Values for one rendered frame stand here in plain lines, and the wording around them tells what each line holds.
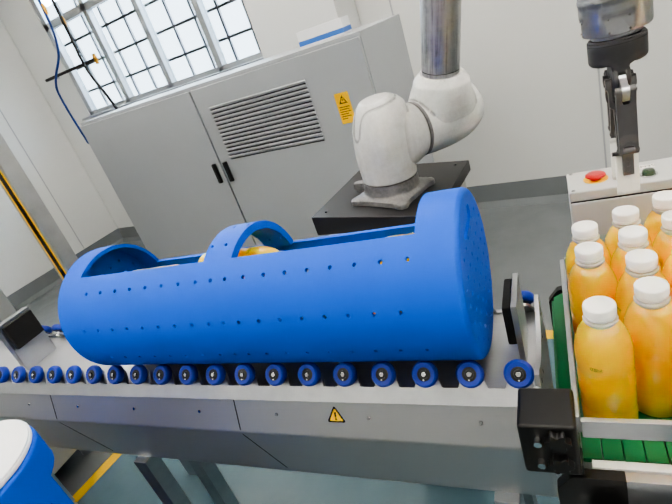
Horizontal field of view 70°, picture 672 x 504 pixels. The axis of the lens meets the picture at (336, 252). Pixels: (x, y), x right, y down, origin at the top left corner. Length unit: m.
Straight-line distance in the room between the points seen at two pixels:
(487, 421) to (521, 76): 2.80
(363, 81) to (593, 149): 1.77
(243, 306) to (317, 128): 1.73
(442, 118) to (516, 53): 2.10
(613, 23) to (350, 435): 0.78
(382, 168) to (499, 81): 2.25
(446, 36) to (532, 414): 0.92
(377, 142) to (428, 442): 0.73
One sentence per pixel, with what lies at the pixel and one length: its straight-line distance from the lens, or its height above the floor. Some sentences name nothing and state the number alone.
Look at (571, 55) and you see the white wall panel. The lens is 3.40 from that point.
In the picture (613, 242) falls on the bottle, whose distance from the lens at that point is 0.93.
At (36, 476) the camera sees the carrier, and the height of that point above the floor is 0.99.
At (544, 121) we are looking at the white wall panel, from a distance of 3.50.
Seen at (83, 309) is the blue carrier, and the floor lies 1.16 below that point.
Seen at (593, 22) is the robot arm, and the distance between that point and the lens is 0.80.
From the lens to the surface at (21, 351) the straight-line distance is 1.66.
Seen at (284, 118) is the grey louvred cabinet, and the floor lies 1.17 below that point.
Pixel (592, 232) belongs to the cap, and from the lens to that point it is 0.88.
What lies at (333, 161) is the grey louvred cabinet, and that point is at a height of 0.90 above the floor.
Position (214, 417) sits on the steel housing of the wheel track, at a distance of 1.13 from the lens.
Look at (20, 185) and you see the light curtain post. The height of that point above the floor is 1.37.
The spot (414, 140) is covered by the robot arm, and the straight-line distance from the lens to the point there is 1.31.
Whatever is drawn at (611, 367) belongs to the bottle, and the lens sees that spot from 0.73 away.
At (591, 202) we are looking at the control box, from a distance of 1.04.
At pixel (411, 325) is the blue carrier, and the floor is 1.10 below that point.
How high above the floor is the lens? 1.52
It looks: 24 degrees down
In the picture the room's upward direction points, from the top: 20 degrees counter-clockwise
